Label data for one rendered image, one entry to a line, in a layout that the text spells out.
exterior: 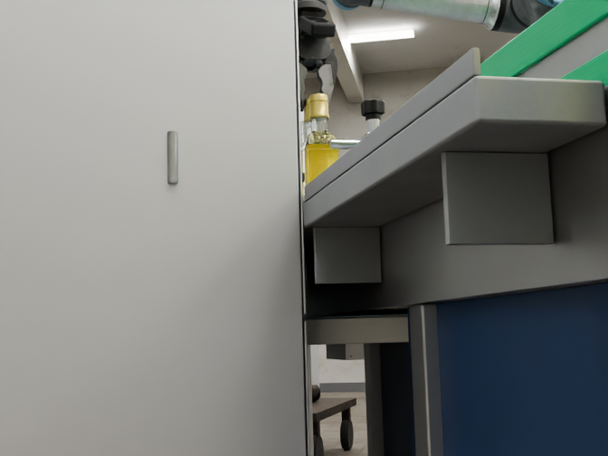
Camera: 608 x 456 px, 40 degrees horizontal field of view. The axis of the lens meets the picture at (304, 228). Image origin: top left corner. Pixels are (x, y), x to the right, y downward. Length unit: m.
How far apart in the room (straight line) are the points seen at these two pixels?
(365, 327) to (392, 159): 0.42
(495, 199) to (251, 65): 0.47
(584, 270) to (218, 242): 0.48
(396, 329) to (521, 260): 0.41
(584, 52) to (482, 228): 0.15
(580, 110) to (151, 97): 0.56
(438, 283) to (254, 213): 0.25
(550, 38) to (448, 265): 0.24
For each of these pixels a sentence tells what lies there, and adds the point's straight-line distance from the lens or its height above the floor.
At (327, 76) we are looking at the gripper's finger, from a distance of 1.63.
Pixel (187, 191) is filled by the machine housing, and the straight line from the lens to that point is 0.95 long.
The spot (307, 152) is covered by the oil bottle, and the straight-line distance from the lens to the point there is 1.50.
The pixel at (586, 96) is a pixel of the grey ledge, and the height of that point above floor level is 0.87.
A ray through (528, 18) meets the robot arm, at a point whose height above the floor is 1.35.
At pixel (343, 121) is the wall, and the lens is 11.44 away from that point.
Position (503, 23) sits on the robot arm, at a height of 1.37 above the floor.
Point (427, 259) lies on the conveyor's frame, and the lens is 0.84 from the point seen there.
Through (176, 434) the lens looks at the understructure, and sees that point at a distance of 0.94.
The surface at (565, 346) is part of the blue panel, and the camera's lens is 0.65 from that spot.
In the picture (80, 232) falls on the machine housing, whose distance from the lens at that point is 0.94.
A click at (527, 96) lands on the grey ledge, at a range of 0.54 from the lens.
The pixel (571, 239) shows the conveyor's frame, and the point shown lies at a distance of 0.60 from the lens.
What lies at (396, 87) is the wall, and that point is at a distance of 11.49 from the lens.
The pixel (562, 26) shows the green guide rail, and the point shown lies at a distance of 0.66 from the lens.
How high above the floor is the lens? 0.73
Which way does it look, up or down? 7 degrees up
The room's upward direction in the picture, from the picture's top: 2 degrees counter-clockwise
